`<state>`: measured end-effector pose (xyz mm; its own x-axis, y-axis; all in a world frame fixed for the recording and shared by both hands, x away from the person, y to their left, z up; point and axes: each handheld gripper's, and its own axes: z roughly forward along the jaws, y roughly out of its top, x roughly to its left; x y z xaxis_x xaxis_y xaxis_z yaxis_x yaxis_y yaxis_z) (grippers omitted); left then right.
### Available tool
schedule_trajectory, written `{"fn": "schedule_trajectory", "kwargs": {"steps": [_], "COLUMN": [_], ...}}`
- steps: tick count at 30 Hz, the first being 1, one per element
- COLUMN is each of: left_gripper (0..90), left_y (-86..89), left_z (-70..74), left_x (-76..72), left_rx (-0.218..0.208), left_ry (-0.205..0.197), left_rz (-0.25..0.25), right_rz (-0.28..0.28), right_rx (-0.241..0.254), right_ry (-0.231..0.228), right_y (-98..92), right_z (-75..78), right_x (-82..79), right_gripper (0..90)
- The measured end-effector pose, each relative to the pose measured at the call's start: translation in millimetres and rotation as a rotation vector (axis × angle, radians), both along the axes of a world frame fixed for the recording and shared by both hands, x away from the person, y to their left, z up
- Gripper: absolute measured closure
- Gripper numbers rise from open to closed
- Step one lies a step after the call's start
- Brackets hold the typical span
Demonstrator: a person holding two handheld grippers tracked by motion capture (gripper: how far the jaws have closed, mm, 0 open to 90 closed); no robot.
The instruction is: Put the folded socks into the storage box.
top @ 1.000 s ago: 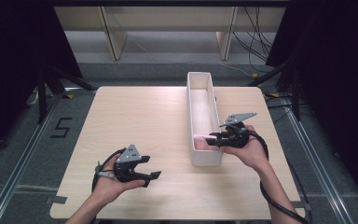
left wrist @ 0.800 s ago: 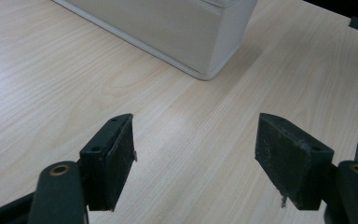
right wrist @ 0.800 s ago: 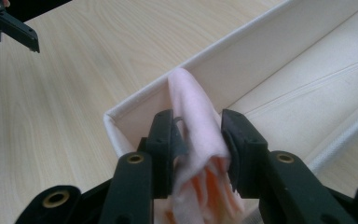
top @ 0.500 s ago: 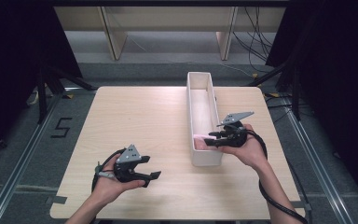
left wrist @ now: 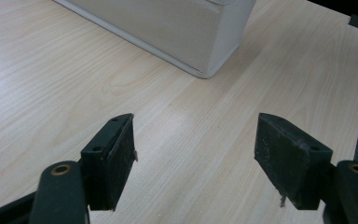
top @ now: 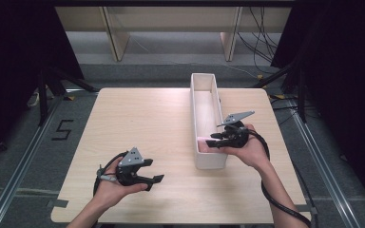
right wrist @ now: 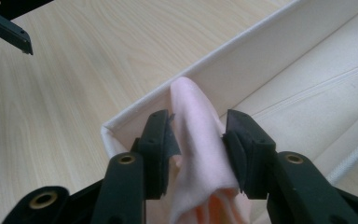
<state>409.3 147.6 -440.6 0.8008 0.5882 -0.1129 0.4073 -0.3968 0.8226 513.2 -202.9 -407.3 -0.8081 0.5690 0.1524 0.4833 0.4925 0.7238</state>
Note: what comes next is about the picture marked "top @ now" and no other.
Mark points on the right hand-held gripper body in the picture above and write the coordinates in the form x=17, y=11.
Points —
x=237, y=136

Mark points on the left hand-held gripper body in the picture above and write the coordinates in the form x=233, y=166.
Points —
x=130, y=172

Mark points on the pink sock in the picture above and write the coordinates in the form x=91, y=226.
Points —
x=201, y=144

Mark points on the long white box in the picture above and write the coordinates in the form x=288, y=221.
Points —
x=209, y=161

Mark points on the person's right hand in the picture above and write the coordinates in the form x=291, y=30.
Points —
x=253, y=155

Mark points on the person's left hand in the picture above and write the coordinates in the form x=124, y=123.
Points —
x=114, y=193

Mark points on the black metal stand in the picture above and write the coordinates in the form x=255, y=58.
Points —
x=42, y=95
x=301, y=95

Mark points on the grey tape strip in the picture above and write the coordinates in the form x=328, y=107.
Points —
x=57, y=203
x=305, y=209

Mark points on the black curtain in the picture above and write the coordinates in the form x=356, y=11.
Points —
x=345, y=79
x=15, y=63

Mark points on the light wooden bench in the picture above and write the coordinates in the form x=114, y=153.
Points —
x=171, y=19

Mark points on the metal floor rail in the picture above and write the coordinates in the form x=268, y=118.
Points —
x=323, y=164
x=15, y=177

